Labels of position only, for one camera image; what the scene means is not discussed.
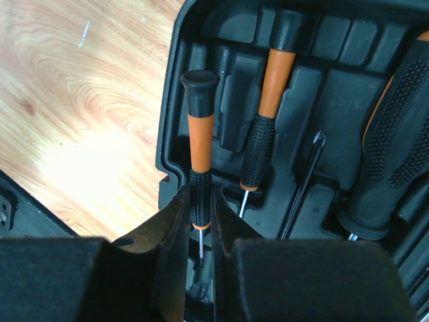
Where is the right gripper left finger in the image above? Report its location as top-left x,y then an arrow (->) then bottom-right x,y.
1,188 -> 190,321

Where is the black-handled screwdriver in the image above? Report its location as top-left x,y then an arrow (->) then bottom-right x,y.
338,32 -> 428,242

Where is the black plastic tool case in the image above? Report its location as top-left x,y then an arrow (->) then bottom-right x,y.
156,1 -> 428,321

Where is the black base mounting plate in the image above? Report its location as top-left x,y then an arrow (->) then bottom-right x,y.
1,172 -> 77,238

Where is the small brown-handled screwdriver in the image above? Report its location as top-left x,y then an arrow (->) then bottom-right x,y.
180,70 -> 220,264

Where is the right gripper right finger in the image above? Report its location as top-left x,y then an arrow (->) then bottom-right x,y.
210,190 -> 416,321

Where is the orange-black precision screwdriver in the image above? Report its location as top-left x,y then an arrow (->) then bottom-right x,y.
239,10 -> 306,218

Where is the orange-handled screwdriver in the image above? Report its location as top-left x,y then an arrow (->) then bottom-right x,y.
278,129 -> 327,240

